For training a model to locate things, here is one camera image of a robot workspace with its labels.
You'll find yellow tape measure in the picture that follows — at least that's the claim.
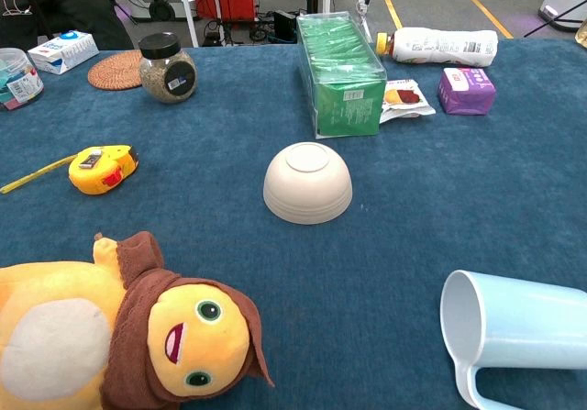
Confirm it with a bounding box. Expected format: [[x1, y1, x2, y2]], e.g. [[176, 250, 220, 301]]
[[0, 144, 139, 196]]

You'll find beige upturned bowl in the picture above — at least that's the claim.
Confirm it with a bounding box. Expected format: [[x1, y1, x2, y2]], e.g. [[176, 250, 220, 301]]
[[262, 141, 354, 226]]

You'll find blue table cloth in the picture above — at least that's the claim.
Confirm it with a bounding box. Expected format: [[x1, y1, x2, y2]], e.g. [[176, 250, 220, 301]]
[[0, 38, 587, 410]]

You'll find clear box of green sachets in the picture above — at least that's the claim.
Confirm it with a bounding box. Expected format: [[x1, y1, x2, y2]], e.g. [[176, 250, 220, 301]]
[[295, 10, 388, 139]]

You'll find white snack packet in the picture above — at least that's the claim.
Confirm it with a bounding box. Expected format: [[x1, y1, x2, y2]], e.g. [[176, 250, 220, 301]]
[[379, 78, 437, 124]]

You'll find black adapter box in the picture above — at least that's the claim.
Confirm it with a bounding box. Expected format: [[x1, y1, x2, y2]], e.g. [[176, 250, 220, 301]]
[[273, 9, 297, 40]]

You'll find glass jar black lid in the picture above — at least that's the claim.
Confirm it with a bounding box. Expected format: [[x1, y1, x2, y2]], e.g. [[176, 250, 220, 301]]
[[138, 31, 199, 105]]

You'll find yellow plush toy brown hood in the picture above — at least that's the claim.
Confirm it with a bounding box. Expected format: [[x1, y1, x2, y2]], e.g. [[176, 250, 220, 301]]
[[0, 230, 275, 410]]

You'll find small white clip stand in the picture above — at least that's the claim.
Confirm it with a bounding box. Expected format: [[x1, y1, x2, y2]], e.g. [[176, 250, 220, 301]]
[[356, 0, 372, 42]]

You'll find purple packet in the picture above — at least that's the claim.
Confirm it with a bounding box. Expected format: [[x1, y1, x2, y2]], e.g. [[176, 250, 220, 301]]
[[437, 67, 498, 116]]

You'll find white label bottle yellow cap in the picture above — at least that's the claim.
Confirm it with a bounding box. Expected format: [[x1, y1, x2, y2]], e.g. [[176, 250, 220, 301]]
[[375, 27, 500, 68]]

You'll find round woven coaster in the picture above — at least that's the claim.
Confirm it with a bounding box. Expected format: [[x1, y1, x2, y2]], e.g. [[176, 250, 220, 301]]
[[87, 50, 144, 92]]

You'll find white blue tissue box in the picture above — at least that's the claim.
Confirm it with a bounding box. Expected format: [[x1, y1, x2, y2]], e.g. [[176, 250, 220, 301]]
[[27, 29, 100, 76]]

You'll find light blue plastic mug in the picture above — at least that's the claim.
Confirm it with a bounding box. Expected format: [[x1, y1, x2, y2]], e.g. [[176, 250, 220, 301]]
[[439, 270, 587, 410]]

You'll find person in dark clothes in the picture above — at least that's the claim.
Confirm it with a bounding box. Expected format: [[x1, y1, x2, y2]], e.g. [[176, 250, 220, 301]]
[[0, 0, 134, 51]]

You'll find clear plastic tub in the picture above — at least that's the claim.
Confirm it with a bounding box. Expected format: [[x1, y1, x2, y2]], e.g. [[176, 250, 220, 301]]
[[0, 47, 45, 111]]

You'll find white slanted frame post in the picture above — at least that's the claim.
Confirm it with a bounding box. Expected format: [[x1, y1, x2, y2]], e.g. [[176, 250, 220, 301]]
[[176, 0, 199, 48]]

